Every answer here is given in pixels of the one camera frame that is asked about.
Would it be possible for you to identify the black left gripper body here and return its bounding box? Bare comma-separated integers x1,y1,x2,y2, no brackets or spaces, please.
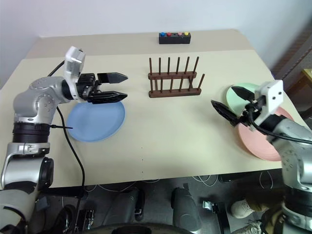
76,73,102,103

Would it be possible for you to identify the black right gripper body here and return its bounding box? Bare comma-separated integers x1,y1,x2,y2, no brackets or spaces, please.
240,96,266,128

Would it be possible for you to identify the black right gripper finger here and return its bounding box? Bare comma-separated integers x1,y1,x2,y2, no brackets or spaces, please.
210,99,239,127
231,85,256,102

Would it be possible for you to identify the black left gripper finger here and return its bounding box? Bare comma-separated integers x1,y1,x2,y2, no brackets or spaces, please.
97,72,129,85
87,91,129,105

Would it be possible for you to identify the wooden dish rack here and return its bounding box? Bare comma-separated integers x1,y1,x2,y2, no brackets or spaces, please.
147,56,206,99

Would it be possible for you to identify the green plate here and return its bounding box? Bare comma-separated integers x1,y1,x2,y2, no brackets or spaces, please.
225,83,262,118

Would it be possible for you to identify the blue plate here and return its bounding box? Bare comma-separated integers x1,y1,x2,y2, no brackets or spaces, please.
66,100,127,143

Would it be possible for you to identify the pink plate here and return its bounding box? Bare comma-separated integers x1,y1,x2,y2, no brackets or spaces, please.
237,106,294,162

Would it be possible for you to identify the black zip tie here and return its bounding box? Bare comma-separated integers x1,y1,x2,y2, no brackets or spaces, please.
49,124,74,130

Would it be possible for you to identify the dark furniture piece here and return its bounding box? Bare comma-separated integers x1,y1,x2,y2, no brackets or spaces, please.
274,23,312,82

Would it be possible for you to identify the black button box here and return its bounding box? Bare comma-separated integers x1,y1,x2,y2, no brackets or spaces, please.
158,31,192,45

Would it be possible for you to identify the white sneaker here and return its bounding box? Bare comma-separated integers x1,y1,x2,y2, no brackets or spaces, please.
230,198,254,219
233,218,263,234

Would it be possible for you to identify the black metal stand foot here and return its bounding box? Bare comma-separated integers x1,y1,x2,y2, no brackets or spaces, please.
201,200,231,234

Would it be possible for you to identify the dark rounded shape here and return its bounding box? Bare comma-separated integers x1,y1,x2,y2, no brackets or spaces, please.
103,187,146,222
171,187,203,230

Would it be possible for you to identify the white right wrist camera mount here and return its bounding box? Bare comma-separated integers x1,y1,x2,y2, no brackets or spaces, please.
254,80,284,125

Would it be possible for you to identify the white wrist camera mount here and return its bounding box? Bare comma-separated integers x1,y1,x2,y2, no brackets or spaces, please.
62,46,87,101
254,80,284,125

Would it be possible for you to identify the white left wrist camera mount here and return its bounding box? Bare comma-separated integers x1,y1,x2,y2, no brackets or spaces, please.
62,46,87,101

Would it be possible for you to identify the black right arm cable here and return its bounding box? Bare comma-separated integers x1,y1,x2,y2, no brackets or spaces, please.
245,104,312,145

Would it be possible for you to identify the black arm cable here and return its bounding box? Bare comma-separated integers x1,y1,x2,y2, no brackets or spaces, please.
245,104,312,145
47,61,86,234

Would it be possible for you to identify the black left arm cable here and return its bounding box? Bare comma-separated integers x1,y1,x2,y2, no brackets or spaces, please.
47,61,86,234

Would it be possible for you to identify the white floor cable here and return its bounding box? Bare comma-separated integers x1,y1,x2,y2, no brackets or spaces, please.
192,174,220,188

